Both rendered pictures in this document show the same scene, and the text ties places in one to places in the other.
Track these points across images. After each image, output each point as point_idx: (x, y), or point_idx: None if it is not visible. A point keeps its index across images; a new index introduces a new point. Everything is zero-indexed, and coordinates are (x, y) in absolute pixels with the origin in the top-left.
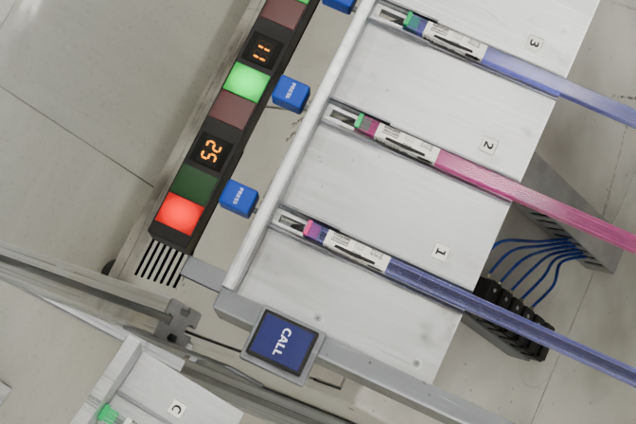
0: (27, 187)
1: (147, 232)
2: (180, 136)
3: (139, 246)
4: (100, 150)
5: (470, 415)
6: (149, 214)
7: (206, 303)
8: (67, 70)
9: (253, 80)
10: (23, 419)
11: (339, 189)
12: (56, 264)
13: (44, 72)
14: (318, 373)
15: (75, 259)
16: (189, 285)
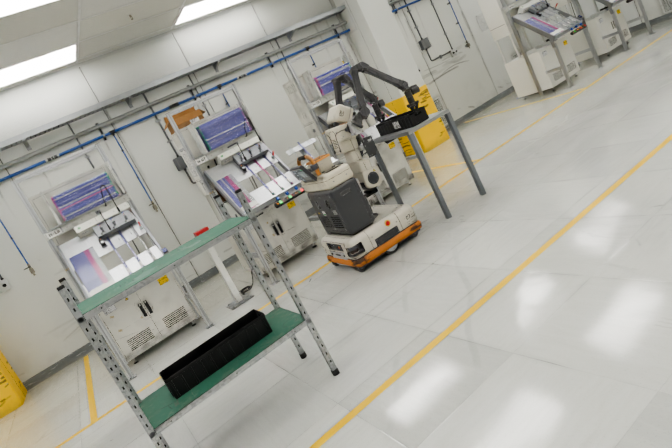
0: (319, 249)
1: (307, 241)
2: (297, 252)
3: (309, 240)
4: (308, 254)
5: (287, 167)
6: (306, 244)
7: (304, 221)
8: (307, 258)
9: (289, 196)
10: None
11: (287, 185)
12: None
13: (310, 257)
14: (296, 199)
15: (318, 246)
16: (305, 226)
